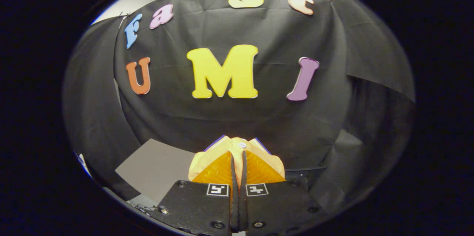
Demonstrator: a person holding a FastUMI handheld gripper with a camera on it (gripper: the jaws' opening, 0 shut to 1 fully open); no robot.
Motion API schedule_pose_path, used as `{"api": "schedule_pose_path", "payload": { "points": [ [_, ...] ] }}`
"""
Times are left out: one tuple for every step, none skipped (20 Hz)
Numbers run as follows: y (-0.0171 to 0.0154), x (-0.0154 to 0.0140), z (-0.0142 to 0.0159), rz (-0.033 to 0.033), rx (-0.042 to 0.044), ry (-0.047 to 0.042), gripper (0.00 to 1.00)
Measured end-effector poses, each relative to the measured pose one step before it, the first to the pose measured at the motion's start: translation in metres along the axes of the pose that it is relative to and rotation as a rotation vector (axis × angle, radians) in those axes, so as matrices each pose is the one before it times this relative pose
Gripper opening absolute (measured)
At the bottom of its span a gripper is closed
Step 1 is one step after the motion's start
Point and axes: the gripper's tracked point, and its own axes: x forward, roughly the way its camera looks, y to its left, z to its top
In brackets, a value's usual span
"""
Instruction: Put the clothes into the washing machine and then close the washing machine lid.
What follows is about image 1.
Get dark washing machine lid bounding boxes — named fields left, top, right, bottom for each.
left=285, top=167, right=328, bottom=189

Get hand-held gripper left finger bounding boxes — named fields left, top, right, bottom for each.
left=156, top=151, right=240, bottom=236

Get yellow orange garment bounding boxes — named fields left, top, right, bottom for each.
left=188, top=136, right=286, bottom=185

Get thin black floor cables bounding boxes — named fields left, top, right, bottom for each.
left=128, top=200, right=158, bottom=215

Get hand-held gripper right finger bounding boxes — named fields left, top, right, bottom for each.
left=239, top=151, right=322, bottom=236

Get black backdrop cloth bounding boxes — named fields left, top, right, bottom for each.
left=62, top=0, right=415, bottom=214

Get grey cabinet with dark top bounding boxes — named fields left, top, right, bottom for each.
left=115, top=139, right=197, bottom=206

